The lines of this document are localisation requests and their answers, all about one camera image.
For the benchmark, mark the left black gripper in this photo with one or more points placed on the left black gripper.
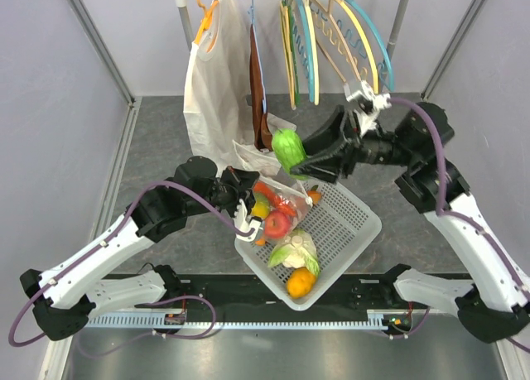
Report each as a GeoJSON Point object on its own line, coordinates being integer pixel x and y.
{"type": "Point", "coordinates": [243, 181]}

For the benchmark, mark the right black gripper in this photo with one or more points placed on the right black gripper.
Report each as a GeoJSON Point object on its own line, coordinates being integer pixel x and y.
{"type": "Point", "coordinates": [325, 139]}

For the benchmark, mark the yellow lemon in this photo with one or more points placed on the yellow lemon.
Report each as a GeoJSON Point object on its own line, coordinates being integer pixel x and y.
{"type": "Point", "coordinates": [262, 206]}

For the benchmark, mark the orange carrot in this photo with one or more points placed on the orange carrot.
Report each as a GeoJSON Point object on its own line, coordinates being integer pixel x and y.
{"type": "Point", "coordinates": [283, 205]}

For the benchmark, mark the clear dotted zip top bag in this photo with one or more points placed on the clear dotted zip top bag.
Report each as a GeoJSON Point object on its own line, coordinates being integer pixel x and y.
{"type": "Point", "coordinates": [268, 166]}

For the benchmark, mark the light green cucumber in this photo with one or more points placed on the light green cucumber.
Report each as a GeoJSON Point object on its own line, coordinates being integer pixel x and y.
{"type": "Point", "coordinates": [288, 149]}

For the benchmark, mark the red apple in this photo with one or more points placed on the red apple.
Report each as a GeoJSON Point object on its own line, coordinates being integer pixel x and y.
{"type": "Point", "coordinates": [276, 225]}

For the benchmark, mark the orange tangerine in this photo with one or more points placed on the orange tangerine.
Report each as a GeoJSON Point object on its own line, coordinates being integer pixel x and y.
{"type": "Point", "coordinates": [300, 283]}

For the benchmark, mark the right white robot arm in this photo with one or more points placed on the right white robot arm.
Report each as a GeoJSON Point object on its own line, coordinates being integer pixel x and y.
{"type": "Point", "coordinates": [493, 303]}

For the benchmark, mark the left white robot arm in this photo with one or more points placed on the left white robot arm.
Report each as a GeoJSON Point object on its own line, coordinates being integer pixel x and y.
{"type": "Point", "coordinates": [66, 297]}

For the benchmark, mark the orange pumpkin slice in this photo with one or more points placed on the orange pumpkin slice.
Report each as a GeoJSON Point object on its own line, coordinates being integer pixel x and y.
{"type": "Point", "coordinates": [314, 194]}

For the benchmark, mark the brown cloth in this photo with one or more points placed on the brown cloth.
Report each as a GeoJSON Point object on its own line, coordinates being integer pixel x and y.
{"type": "Point", "coordinates": [262, 136]}

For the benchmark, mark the white plastic basket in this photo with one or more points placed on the white plastic basket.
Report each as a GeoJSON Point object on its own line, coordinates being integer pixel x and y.
{"type": "Point", "coordinates": [342, 226]}

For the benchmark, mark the white t-shirt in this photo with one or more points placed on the white t-shirt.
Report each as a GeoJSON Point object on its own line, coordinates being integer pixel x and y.
{"type": "Point", "coordinates": [217, 99]}

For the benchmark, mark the white cauliflower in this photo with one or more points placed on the white cauliflower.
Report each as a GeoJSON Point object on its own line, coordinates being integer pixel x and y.
{"type": "Point", "coordinates": [296, 250]}

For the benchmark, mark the cream hanger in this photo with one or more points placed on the cream hanger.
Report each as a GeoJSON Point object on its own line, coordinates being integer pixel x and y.
{"type": "Point", "coordinates": [287, 55]}

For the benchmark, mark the teal plastic hanger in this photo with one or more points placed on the teal plastic hanger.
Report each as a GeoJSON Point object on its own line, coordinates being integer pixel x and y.
{"type": "Point", "coordinates": [366, 45]}

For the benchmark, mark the yellow plastic hanger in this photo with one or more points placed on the yellow plastic hanger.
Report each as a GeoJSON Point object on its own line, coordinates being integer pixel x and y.
{"type": "Point", "coordinates": [345, 26]}

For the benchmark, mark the green hanger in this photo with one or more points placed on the green hanger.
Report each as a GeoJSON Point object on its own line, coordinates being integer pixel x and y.
{"type": "Point", "coordinates": [292, 50]}

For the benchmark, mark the light blue hanger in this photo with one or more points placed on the light blue hanger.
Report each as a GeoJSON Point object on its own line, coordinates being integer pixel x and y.
{"type": "Point", "coordinates": [305, 43]}

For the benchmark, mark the orange hanger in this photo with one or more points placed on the orange hanger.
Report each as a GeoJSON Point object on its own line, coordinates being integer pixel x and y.
{"type": "Point", "coordinates": [207, 19]}

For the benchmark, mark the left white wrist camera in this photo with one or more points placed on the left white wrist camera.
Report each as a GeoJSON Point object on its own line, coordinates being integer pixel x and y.
{"type": "Point", "coordinates": [249, 228]}

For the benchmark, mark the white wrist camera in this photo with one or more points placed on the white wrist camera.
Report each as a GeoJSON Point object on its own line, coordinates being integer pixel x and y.
{"type": "Point", "coordinates": [249, 228]}
{"type": "Point", "coordinates": [370, 103]}

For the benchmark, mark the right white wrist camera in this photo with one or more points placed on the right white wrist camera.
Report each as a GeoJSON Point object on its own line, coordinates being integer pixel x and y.
{"type": "Point", "coordinates": [370, 103]}

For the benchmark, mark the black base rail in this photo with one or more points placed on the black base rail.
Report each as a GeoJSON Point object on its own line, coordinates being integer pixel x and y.
{"type": "Point", "coordinates": [243, 298]}

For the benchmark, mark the white slotted cable duct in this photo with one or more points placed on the white slotted cable duct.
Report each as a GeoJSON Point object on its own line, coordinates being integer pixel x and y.
{"type": "Point", "coordinates": [150, 319]}

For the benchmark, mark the blue wire hanger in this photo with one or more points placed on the blue wire hanger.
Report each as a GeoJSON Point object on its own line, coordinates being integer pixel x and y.
{"type": "Point", "coordinates": [251, 13]}

